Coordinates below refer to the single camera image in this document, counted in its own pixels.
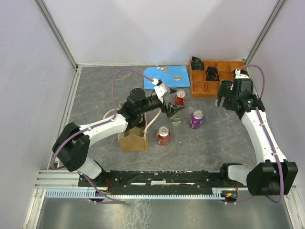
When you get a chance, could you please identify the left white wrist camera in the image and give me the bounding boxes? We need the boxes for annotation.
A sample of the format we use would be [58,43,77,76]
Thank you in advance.
[152,78,171,102]

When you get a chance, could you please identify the left aluminium frame post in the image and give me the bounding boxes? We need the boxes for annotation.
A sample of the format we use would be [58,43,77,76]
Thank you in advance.
[34,0,78,69]

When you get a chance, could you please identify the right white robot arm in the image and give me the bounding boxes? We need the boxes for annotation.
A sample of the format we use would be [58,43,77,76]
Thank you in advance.
[215,78,298,197]

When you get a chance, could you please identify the aluminium frame post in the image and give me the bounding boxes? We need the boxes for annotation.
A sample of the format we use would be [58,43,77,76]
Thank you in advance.
[244,0,286,64]
[34,0,78,69]

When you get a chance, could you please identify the brown canvas bag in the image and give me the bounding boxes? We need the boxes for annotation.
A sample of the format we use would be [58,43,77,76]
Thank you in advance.
[118,109,161,152]

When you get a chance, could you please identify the dark rolled band far-left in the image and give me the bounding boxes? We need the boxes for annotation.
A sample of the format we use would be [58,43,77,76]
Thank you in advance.
[191,56,204,71]

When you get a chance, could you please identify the red cola can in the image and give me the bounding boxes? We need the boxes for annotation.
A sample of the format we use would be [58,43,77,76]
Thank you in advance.
[157,126,171,146]
[174,89,187,106]

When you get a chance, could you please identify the right aluminium frame post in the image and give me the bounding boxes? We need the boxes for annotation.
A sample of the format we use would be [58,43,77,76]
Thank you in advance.
[244,0,286,64]

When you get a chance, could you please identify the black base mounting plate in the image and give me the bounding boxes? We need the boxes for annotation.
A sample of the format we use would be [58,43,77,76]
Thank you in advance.
[92,170,244,196]

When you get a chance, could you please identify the blue slotted cable duct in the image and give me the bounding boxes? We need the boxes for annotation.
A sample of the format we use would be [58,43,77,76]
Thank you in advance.
[45,188,224,200]

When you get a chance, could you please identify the cola glass bottle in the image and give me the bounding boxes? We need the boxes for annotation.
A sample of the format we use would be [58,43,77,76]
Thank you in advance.
[136,114,145,128]

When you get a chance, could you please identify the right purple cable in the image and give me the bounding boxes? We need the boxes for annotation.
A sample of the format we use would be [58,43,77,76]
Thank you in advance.
[221,64,285,204]

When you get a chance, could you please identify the purple cable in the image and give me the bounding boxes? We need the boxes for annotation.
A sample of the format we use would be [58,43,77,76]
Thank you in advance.
[221,64,285,204]
[51,68,159,204]

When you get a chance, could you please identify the purple soda can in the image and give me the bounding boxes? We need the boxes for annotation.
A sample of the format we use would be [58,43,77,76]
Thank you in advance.
[189,110,204,129]

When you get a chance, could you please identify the clear green-cap glass bottle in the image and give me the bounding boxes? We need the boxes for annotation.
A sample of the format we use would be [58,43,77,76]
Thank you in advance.
[170,112,183,126]

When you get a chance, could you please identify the dark rolled band orange accents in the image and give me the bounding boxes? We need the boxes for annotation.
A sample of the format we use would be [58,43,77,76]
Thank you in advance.
[205,66,220,81]

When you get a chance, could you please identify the red cola can near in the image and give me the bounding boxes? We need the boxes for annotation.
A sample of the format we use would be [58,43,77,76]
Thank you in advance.
[157,126,171,146]

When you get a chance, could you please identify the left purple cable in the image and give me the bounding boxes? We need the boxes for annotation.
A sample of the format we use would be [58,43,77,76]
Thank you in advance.
[51,68,159,204]

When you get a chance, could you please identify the red cola can far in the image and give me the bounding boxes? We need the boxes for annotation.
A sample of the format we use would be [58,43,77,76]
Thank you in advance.
[174,89,187,106]

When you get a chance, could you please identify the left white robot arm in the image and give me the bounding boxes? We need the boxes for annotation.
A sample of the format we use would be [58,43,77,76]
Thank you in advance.
[52,86,183,186]

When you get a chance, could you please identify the dark rolled band yellow print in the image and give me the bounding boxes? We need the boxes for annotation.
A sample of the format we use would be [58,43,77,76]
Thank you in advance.
[221,80,233,90]

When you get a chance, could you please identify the aluminium front rail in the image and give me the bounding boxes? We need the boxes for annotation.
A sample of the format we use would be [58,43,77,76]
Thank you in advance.
[34,169,84,189]

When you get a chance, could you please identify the blue space-print cloth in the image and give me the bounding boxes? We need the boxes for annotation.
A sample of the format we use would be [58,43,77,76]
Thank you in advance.
[143,65,190,88]

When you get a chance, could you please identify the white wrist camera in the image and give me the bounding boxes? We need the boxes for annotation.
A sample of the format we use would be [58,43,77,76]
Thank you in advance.
[152,78,171,102]
[233,69,250,79]

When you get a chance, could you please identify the orange wooden divider tray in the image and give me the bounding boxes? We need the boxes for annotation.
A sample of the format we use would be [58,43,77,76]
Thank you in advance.
[189,60,244,98]

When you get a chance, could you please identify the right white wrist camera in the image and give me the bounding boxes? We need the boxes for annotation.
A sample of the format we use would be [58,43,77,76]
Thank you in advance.
[233,69,250,79]

